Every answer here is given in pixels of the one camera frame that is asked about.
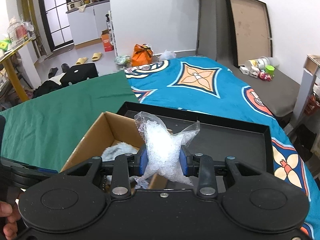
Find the black laptop bag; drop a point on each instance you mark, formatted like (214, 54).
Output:
(79, 73)

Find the large leaning tray board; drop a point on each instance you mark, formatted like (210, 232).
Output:
(250, 30)

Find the grey mattress pad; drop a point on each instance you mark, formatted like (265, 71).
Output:
(279, 95)

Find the yellow slipper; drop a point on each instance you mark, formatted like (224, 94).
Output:
(81, 60)
(96, 56)

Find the black framed glass door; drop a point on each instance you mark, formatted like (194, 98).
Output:
(55, 22)

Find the person's left hand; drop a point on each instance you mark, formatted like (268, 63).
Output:
(11, 215)

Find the orange cardboard box on floor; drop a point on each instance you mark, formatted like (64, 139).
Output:
(106, 40)

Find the green lidded jar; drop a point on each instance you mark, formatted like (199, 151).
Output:
(269, 69)

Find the white round container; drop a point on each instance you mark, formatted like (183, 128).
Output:
(260, 63)

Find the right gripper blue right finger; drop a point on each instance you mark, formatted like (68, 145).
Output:
(201, 166)

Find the brown cardboard box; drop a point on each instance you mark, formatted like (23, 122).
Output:
(108, 130)

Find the yellow table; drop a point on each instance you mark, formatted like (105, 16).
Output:
(7, 64)

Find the grey desk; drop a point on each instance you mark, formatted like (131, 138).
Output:
(310, 69)

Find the white kitchen cabinet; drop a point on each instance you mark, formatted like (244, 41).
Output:
(87, 26)

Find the green cloth sheet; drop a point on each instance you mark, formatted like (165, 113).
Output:
(44, 131)

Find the white plastic bag on floor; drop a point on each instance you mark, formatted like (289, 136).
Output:
(167, 55)

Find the yellow slipper left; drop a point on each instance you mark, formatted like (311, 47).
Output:
(81, 60)

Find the blue patterned blanket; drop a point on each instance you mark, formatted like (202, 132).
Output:
(200, 84)

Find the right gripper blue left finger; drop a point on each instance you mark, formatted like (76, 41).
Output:
(125, 166)

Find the yellow slipper right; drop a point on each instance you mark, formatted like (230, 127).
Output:
(96, 56)

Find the orange gift bag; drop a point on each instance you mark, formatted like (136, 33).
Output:
(142, 54)

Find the black shallow tray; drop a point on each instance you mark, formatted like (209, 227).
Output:
(218, 137)

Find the black shoe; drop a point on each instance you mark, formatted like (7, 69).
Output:
(52, 72)

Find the grey fluffy plush toy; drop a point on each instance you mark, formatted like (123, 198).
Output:
(110, 153)

